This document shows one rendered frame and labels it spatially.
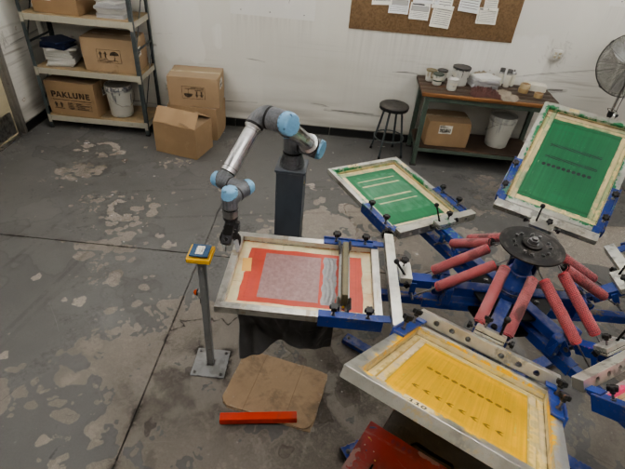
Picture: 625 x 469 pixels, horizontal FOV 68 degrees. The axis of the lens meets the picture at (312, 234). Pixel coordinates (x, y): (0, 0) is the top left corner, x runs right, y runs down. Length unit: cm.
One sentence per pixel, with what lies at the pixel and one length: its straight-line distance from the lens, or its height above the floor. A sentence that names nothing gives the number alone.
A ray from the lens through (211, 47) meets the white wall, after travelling 596.
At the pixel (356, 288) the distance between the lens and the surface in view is 237.
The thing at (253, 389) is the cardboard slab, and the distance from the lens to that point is 308.
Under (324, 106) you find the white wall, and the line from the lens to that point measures 597.
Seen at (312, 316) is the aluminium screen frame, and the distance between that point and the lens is 216.
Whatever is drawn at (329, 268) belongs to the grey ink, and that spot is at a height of 96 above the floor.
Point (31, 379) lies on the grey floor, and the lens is 347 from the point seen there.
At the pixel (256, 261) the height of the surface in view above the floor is 96.
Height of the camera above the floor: 257
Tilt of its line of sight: 37 degrees down
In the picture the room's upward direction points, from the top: 5 degrees clockwise
